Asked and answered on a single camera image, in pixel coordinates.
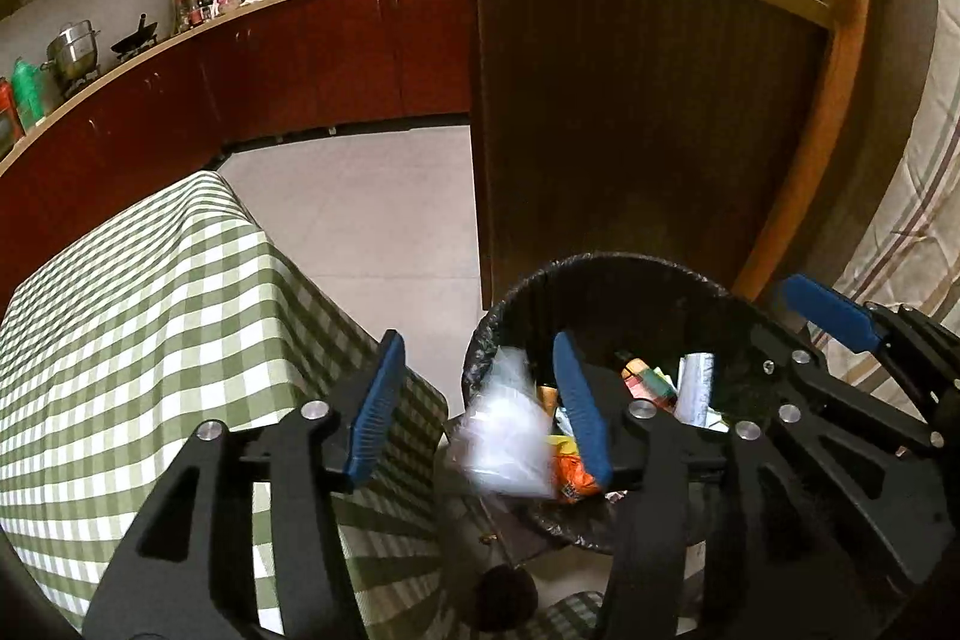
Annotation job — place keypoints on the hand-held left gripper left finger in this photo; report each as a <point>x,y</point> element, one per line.
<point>375,415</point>

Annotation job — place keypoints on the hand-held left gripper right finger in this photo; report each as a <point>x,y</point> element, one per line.
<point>581,415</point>

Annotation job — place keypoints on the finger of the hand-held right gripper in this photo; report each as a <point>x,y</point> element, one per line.
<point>840,430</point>
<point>825,310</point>

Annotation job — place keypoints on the small orange plastic bag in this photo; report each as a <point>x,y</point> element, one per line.
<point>571,475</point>

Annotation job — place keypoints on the orange bottle with black cap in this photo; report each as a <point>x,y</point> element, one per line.
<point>651,381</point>

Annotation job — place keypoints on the clear plastic bag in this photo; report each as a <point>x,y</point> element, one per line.
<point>506,445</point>

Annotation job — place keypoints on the white green tube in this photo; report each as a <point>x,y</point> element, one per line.
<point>694,381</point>

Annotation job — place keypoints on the black trash bin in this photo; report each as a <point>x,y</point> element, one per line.
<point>637,302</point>

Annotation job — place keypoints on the striped beige cloth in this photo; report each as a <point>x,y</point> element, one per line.
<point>922,197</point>

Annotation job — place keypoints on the dark round object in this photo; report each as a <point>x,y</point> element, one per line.
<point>506,599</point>

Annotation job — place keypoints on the green white checked tablecloth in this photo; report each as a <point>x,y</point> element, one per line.
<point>150,325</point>

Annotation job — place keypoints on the brown wooden counter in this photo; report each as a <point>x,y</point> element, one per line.
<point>622,123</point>

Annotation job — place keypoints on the dark red base cabinets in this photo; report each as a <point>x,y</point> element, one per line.
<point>300,63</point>

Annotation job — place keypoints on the black wok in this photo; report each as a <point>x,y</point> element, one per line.
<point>135,40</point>

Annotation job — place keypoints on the green thermos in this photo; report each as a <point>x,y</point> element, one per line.
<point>28,96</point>

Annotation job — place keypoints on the steel stockpot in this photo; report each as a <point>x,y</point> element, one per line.
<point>71,51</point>

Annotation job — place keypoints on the red thermos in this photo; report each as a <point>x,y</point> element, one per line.
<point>7,115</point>

